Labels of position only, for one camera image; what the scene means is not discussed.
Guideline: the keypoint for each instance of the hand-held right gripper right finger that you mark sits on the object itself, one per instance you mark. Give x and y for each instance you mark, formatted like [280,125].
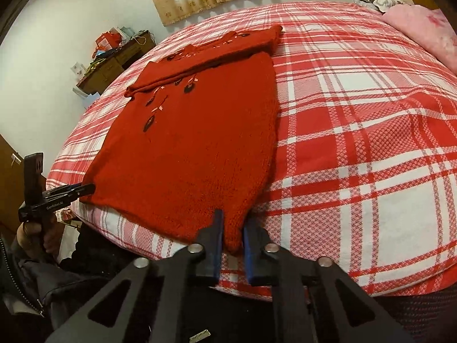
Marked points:
[251,257]

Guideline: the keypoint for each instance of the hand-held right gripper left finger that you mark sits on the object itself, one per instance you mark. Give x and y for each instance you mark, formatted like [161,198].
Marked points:
[214,253]

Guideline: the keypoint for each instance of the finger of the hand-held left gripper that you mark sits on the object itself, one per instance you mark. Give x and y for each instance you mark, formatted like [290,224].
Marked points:
[68,196]
[71,189]

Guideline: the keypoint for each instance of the red knitted sweater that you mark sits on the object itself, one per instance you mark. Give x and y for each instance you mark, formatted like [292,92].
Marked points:
[196,143]

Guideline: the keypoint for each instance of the person's left forearm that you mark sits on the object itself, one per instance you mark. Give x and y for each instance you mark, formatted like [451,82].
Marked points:
[43,286]

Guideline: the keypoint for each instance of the person's left hand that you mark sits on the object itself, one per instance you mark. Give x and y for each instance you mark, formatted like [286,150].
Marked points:
[25,235]

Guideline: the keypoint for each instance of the brown wooden door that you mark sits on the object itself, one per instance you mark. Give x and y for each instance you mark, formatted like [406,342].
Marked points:
[10,185]

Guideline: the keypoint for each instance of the white paper bag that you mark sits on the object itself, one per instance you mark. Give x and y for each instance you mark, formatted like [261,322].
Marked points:
[85,98]

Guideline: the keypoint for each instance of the brown wooden desk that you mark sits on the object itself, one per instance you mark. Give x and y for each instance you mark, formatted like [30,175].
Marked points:
[114,64]

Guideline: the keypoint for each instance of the red gift bag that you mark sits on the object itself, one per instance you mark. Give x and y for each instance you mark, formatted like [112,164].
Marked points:
[106,41]

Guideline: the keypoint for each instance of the bed with red plaid sheet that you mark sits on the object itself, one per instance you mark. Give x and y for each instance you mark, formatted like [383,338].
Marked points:
[357,132]

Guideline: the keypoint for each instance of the pink floral pillow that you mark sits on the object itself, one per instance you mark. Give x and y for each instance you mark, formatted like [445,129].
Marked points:
[425,32]

